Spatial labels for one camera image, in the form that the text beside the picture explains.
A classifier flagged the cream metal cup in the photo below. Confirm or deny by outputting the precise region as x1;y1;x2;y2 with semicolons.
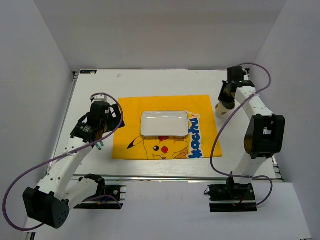
215;101;235;116

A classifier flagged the yellow Pikachu placemat cloth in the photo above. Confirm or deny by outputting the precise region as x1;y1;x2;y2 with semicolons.
112;95;223;160

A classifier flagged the white rectangular plate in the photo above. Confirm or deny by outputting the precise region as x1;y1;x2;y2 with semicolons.
140;111;189;137

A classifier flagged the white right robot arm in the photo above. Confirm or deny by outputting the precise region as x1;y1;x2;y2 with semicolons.
215;65;286;200

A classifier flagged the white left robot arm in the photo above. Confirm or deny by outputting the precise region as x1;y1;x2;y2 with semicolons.
22;93;125;229

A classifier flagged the blue table corner label left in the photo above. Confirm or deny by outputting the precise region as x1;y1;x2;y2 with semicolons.
79;69;97;75

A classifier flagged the aluminium table edge rail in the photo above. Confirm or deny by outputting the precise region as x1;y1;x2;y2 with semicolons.
47;173;285;183

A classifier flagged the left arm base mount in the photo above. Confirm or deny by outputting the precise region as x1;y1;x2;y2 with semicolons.
74;175;127;210

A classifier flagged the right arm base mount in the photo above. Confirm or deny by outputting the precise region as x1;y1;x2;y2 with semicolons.
203;177;257;213

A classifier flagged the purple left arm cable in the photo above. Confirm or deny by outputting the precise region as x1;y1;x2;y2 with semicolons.
2;92;125;231

